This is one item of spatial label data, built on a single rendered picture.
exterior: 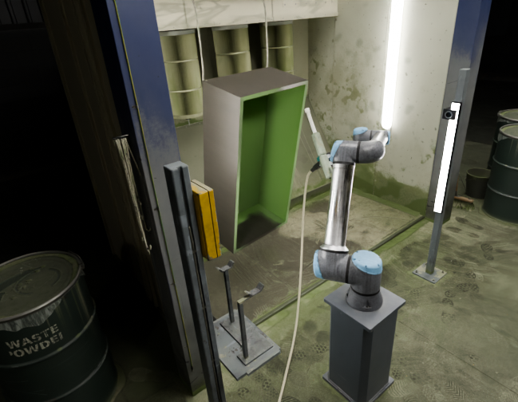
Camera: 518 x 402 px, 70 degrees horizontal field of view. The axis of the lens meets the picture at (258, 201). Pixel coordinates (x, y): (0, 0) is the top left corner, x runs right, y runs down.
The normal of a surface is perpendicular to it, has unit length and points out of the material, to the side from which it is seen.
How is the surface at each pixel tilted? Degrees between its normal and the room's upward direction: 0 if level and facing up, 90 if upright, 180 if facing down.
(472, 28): 90
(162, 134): 90
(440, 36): 90
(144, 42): 90
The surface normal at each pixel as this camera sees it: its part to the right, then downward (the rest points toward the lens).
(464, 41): -0.78, 0.33
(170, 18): 0.62, 0.32
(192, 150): 0.48, -0.22
